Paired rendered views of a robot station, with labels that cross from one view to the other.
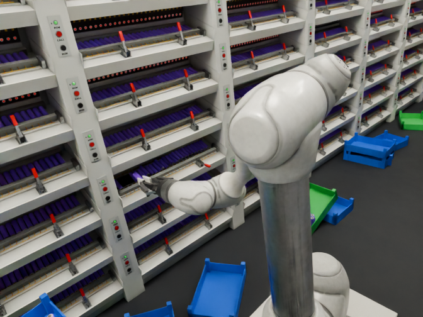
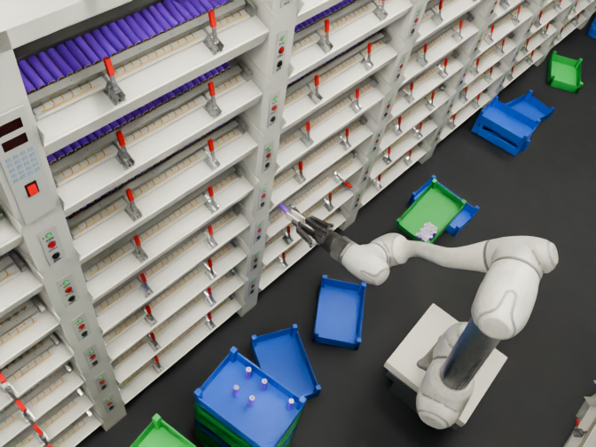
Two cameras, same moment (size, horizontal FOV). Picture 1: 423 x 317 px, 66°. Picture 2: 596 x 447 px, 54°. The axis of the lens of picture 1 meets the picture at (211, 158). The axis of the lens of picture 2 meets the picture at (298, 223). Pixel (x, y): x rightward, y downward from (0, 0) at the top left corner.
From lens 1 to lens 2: 1.27 m
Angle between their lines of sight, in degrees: 30
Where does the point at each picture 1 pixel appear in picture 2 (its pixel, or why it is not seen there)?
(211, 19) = (404, 32)
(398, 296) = not seen: hidden behind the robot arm
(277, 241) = (472, 355)
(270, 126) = (512, 329)
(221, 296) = (340, 316)
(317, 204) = (440, 211)
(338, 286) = not seen: hidden behind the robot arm
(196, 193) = (380, 270)
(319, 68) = (540, 260)
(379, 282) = not seen: hidden behind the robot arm
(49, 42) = (263, 118)
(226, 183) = (400, 252)
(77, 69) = (276, 133)
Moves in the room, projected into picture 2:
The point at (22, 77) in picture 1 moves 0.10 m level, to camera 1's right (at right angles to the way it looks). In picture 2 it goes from (231, 152) to (265, 152)
